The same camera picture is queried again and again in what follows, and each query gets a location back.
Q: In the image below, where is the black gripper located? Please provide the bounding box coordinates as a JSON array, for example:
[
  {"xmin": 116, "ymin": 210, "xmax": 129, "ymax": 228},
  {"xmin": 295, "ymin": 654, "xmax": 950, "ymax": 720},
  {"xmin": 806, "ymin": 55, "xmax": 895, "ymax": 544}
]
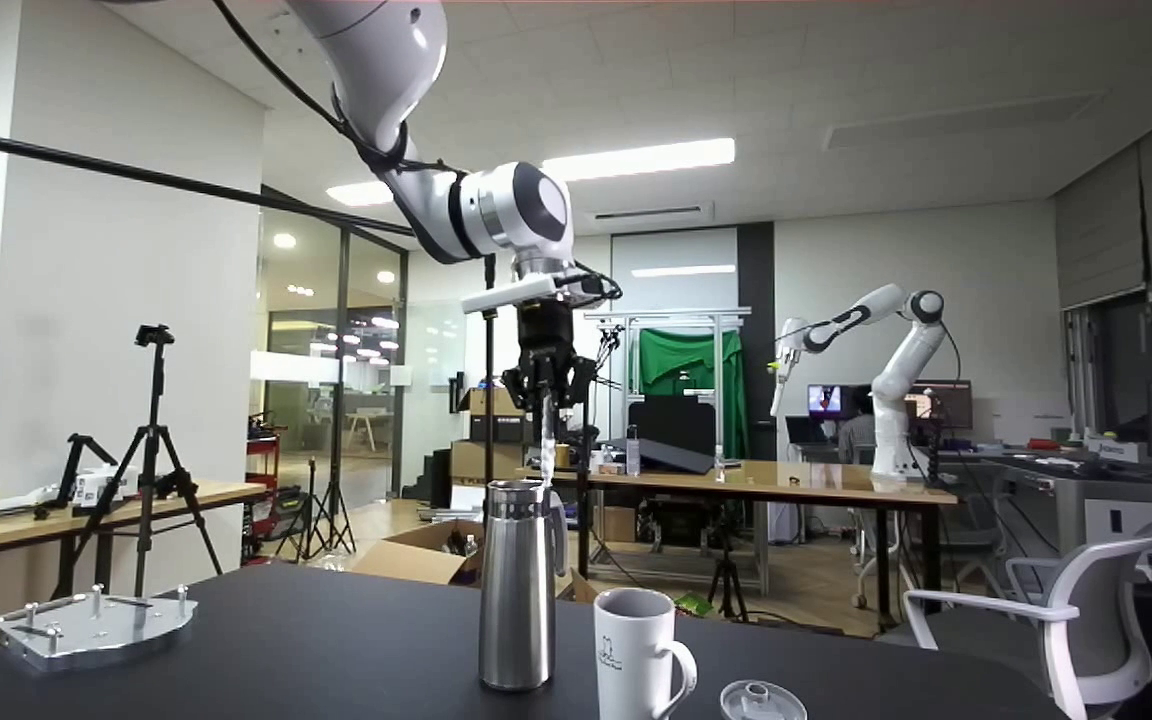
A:
[{"xmin": 495, "ymin": 302, "xmax": 598, "ymax": 432}]

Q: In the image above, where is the white stirring stick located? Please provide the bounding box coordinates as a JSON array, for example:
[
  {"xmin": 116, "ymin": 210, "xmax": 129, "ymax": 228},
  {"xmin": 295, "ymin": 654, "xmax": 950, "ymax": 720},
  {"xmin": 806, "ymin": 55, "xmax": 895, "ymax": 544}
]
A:
[{"xmin": 526, "ymin": 396, "xmax": 561, "ymax": 500}]

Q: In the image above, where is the silver metal flask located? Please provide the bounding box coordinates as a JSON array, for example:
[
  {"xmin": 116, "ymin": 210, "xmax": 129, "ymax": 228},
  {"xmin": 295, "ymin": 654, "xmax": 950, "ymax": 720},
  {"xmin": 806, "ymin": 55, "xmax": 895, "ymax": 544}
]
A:
[{"xmin": 474, "ymin": 480, "xmax": 568, "ymax": 697}]

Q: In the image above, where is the black vertical stand pole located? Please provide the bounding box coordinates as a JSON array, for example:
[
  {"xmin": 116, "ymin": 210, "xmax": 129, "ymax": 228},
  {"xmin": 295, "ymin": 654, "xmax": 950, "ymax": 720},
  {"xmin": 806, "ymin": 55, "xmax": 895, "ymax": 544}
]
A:
[{"xmin": 474, "ymin": 254, "xmax": 501, "ymax": 594}]

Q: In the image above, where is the green screen backdrop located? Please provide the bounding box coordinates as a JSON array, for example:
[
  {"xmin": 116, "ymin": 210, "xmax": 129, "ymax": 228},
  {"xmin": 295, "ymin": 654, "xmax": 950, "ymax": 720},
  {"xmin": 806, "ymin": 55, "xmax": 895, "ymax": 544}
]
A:
[{"xmin": 636, "ymin": 328, "xmax": 757, "ymax": 465}]

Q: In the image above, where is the cardboard box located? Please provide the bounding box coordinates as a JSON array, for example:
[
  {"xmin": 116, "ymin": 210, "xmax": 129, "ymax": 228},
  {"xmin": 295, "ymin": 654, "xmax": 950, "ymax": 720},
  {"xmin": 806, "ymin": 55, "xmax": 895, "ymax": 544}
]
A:
[{"xmin": 351, "ymin": 518, "xmax": 489, "ymax": 594}]

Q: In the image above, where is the wooden table with black legs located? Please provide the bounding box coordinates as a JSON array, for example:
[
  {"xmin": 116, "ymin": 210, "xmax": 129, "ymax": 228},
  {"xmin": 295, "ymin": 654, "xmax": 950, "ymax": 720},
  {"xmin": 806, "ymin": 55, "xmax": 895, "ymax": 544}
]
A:
[{"xmin": 447, "ymin": 454, "xmax": 959, "ymax": 642}]

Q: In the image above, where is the white ceramic mug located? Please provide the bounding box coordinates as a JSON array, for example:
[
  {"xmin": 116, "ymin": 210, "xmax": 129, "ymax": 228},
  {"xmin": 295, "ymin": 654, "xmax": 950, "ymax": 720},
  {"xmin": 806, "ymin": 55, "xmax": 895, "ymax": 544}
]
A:
[{"xmin": 589, "ymin": 583, "xmax": 705, "ymax": 720}]

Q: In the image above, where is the clear glass lid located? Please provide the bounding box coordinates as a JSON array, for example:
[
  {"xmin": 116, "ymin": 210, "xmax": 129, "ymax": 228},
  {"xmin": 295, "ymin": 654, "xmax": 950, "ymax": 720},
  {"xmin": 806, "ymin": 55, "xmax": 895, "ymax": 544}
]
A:
[{"xmin": 714, "ymin": 678, "xmax": 813, "ymax": 720}]

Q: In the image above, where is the black horizontal boom pole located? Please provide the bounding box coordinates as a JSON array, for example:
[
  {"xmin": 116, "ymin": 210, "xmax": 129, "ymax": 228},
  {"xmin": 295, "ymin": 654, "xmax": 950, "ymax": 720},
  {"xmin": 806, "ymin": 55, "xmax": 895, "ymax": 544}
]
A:
[{"xmin": 0, "ymin": 118, "xmax": 421, "ymax": 241}]

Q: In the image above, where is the small black tripod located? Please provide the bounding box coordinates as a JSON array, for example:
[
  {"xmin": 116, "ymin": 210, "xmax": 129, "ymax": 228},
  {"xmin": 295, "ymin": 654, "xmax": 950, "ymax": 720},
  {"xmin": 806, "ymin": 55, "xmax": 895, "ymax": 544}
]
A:
[{"xmin": 32, "ymin": 432, "xmax": 120, "ymax": 525}]

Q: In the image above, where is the clear acrylic tray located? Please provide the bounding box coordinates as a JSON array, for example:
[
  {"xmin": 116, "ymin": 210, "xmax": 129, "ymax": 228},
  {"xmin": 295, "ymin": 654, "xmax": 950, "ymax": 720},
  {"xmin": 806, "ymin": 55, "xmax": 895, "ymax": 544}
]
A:
[{"xmin": 0, "ymin": 582, "xmax": 205, "ymax": 673}]

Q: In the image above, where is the long wooden bench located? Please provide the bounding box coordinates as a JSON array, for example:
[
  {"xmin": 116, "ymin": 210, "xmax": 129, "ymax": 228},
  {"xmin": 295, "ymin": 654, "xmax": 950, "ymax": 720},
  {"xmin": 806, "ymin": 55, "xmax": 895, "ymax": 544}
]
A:
[{"xmin": 0, "ymin": 476, "xmax": 273, "ymax": 569}]

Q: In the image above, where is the white office chair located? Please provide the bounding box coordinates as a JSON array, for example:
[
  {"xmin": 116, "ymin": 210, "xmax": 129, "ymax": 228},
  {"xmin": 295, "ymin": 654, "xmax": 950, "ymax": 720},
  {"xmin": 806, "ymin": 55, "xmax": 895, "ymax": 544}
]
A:
[{"xmin": 900, "ymin": 529, "xmax": 1152, "ymax": 720}]

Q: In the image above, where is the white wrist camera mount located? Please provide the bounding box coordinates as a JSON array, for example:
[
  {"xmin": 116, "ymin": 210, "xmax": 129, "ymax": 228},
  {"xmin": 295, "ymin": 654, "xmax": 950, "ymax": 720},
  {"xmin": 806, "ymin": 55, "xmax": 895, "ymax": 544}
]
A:
[{"xmin": 460, "ymin": 262, "xmax": 627, "ymax": 322}]

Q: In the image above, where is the tall black camera tripod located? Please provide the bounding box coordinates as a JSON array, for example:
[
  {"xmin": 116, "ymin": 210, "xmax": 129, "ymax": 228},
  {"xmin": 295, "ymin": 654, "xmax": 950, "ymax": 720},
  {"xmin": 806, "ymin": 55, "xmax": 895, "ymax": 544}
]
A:
[{"xmin": 53, "ymin": 322, "xmax": 227, "ymax": 599}]

